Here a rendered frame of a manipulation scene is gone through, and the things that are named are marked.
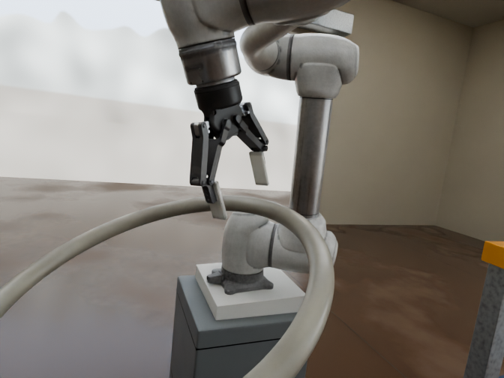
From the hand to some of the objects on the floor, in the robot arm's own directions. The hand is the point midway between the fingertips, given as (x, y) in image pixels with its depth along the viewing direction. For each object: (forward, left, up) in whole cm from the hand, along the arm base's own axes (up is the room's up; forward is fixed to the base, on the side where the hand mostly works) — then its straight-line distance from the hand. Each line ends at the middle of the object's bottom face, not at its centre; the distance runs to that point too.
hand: (241, 194), depth 61 cm
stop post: (-12, +114, -131) cm, 174 cm away
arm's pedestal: (-47, +20, -128) cm, 138 cm away
